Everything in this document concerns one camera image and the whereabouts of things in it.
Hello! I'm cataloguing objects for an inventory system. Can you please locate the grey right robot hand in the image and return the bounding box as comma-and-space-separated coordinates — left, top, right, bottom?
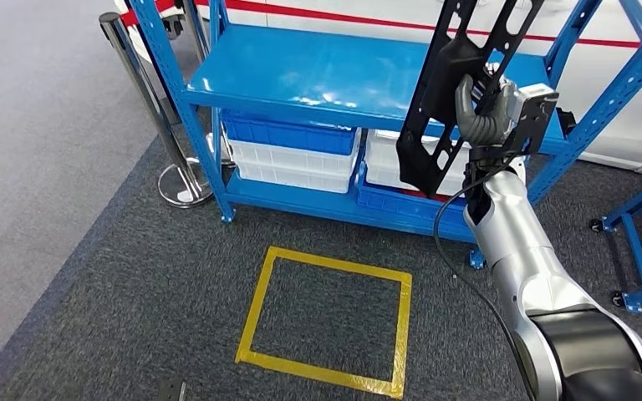
453, 63, 522, 131

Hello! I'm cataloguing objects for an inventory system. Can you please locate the black plastic car part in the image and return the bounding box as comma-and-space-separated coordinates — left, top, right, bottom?
395, 0, 547, 199

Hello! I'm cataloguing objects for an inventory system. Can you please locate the blue steel shelf rack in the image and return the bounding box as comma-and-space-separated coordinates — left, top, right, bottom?
124, 0, 642, 271

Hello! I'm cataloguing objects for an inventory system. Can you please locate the blue wheeled shelf rack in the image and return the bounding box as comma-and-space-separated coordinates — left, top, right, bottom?
589, 167, 642, 317

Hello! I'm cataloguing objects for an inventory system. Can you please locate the red item in bin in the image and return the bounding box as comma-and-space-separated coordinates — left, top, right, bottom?
402, 188, 456, 204

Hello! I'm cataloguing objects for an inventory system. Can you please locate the small black plastic piece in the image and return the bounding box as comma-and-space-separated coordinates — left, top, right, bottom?
554, 107, 578, 138

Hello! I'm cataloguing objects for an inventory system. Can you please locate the red barrier belt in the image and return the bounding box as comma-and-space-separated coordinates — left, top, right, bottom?
119, 0, 642, 50

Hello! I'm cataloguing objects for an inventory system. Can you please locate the white car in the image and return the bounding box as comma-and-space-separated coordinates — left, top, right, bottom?
113, 0, 642, 175

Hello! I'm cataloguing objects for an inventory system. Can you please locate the yellow floor tape rectangle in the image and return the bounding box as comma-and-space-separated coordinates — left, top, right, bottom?
234, 246, 414, 401

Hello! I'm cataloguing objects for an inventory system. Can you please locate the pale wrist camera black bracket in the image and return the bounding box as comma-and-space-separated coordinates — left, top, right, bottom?
512, 83, 561, 157

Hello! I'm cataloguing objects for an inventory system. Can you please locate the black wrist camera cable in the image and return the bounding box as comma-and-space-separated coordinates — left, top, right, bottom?
432, 159, 539, 401

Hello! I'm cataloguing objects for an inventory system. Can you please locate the chrome stanchion post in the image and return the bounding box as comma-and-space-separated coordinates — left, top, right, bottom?
178, 0, 235, 168
98, 12, 215, 211

